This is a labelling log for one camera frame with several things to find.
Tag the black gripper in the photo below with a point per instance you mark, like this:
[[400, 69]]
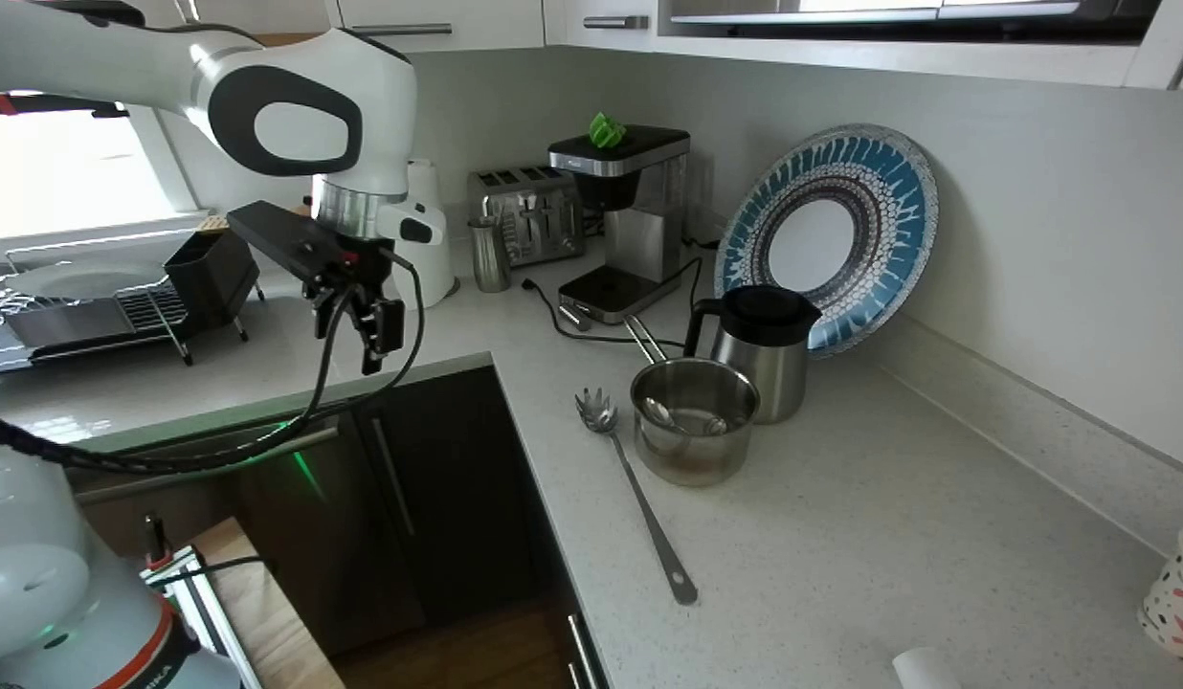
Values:
[[360, 273]]

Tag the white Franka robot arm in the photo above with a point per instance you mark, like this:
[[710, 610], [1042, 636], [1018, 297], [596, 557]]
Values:
[[322, 78]]

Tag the black cutlery holder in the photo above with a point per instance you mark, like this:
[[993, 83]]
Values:
[[212, 273]]

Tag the silver toaster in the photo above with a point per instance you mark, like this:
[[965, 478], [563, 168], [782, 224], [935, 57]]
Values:
[[538, 224]]

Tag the dark lower cabinet front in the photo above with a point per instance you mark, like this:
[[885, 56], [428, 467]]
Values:
[[462, 510]]

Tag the metal dish rack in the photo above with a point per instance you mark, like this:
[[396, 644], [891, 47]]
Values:
[[80, 320]]

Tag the steel black coffee maker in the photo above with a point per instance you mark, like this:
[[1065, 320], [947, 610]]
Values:
[[640, 235]]

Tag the wooden board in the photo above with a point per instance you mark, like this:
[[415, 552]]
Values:
[[279, 624]]

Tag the small green object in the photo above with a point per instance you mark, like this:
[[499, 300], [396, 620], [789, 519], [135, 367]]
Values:
[[608, 132]]

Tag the steel pasta spoon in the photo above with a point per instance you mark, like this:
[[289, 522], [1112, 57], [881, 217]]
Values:
[[640, 497]]

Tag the white upper cabinet door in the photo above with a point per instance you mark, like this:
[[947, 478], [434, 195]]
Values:
[[489, 16], [604, 32]]

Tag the steel carafe with black lid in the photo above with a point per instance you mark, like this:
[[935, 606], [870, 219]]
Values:
[[769, 365]]

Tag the blue and white plate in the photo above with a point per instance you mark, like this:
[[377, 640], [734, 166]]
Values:
[[891, 229]]

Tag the steel microwave oven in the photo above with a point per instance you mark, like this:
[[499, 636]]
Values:
[[909, 12]]

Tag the dotted paper cup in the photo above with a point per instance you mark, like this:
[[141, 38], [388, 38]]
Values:
[[1176, 598]]

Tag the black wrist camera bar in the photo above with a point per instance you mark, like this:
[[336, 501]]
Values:
[[279, 235]]

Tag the white striped base plate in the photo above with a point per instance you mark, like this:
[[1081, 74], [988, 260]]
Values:
[[212, 615]]

